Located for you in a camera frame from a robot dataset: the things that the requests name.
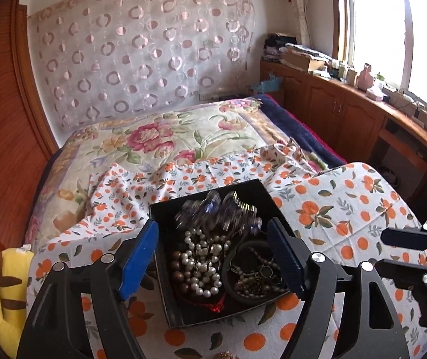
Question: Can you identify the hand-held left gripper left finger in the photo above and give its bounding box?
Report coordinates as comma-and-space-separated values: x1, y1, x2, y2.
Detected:
17, 219, 160, 359

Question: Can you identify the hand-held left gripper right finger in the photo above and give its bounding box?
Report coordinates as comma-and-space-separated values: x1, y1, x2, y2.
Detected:
267, 217, 412, 359

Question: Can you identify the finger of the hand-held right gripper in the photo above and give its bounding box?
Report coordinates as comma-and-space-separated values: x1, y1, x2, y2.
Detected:
380, 209, 427, 251
374, 262, 427, 327

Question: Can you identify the brown wooden bead bracelet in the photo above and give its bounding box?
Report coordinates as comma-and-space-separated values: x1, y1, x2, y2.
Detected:
166, 249, 192, 296

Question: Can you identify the small grey bead necklace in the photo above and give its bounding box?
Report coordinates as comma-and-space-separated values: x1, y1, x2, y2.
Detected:
230, 252, 285, 296

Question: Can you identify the black cardboard box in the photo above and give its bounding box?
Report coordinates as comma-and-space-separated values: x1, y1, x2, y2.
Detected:
148, 179, 300, 329

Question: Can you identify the white pearl necklace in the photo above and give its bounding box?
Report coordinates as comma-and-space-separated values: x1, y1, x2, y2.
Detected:
178, 228, 233, 300

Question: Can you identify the red cord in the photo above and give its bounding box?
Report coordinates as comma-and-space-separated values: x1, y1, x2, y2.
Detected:
184, 293, 230, 314

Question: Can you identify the orange fruit print cloth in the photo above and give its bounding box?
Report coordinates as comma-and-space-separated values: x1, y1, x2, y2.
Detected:
26, 140, 427, 359

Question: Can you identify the floral blanket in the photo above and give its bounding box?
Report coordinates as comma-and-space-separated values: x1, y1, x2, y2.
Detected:
24, 97, 330, 255

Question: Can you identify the navy blue blanket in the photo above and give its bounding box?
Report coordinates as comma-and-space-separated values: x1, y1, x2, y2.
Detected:
256, 93, 349, 169

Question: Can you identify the brown wooden cabinet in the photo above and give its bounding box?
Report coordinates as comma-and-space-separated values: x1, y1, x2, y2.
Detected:
260, 60, 427, 210

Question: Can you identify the yellow plush toy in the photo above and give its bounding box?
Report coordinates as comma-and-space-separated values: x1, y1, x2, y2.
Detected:
0, 247, 35, 358

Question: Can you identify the pink figurine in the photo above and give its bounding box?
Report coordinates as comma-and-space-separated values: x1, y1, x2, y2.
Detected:
356, 63, 374, 90

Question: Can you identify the row of small bottles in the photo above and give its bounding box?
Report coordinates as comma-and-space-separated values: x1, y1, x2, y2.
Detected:
326, 60, 358, 85

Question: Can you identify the flat cardboard box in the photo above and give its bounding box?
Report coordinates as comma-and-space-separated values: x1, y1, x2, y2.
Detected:
283, 48, 328, 73

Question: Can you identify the circle pattern curtain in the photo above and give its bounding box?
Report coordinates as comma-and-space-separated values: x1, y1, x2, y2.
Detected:
26, 0, 257, 131

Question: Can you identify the stack of folded clothes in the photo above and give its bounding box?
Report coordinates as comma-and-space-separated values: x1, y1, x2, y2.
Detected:
264, 34, 298, 60

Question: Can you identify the window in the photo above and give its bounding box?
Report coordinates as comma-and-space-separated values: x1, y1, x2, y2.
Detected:
329, 0, 427, 120

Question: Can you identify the white patterned side curtain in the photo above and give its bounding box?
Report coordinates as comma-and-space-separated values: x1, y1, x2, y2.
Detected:
277, 0, 334, 60

